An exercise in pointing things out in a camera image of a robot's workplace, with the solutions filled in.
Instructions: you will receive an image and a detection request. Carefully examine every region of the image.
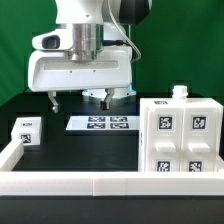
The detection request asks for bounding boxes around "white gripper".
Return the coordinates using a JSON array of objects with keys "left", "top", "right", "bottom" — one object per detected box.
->
[{"left": 28, "top": 46, "right": 132, "bottom": 113}]

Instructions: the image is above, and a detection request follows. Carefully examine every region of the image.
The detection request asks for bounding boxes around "white marker base plate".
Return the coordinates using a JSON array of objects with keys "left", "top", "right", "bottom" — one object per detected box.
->
[{"left": 66, "top": 116, "right": 139, "bottom": 131}]

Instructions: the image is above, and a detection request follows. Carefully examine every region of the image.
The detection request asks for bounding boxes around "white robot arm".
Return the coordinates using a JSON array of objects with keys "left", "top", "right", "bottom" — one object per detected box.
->
[{"left": 28, "top": 0, "right": 152, "bottom": 111}]

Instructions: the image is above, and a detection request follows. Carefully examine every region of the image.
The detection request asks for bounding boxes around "white cabinet body box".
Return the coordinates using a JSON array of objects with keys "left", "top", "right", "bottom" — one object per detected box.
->
[{"left": 138, "top": 85, "right": 223, "bottom": 172}]

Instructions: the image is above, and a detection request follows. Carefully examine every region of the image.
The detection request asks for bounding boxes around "white hanging cable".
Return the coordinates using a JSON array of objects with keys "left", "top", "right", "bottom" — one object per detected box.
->
[{"left": 106, "top": 0, "right": 142, "bottom": 64}]

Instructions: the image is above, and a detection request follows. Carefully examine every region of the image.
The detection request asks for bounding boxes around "white cabinet door panel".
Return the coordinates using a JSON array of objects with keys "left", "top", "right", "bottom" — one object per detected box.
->
[
  {"left": 145, "top": 105, "right": 183, "bottom": 172},
  {"left": 181, "top": 103, "right": 216, "bottom": 172}
]

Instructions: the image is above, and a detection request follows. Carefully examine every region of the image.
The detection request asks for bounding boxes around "white U-shaped fence frame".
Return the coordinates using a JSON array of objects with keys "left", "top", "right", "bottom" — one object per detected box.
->
[{"left": 0, "top": 140, "right": 224, "bottom": 196}]

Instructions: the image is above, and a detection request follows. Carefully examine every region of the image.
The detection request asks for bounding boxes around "white cabinet top block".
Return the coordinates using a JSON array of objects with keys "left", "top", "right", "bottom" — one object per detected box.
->
[{"left": 11, "top": 117, "right": 42, "bottom": 146}]

